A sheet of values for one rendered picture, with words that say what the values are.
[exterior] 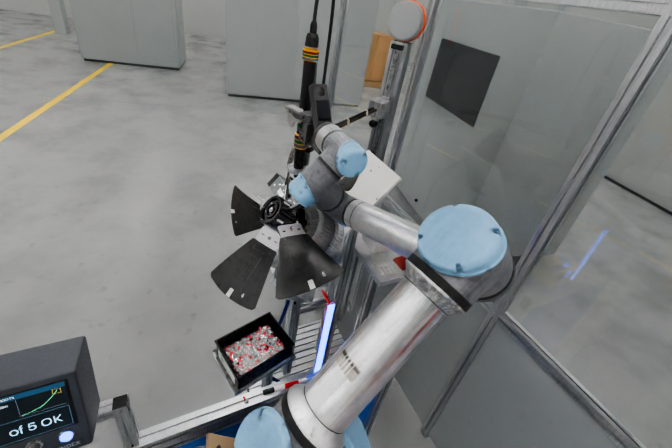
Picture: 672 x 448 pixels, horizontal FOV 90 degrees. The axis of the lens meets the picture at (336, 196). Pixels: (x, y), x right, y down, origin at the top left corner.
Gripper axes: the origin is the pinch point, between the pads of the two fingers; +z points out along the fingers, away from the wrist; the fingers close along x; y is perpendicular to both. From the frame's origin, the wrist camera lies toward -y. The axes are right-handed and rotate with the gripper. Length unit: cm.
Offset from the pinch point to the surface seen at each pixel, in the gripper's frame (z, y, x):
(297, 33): 522, 42, 189
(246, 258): 2, 59, -15
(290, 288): -25, 50, -8
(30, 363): -37, 40, -65
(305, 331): 28, 156, 30
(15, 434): -45, 48, -68
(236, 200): 33, 54, -12
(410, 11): 35, -28, 57
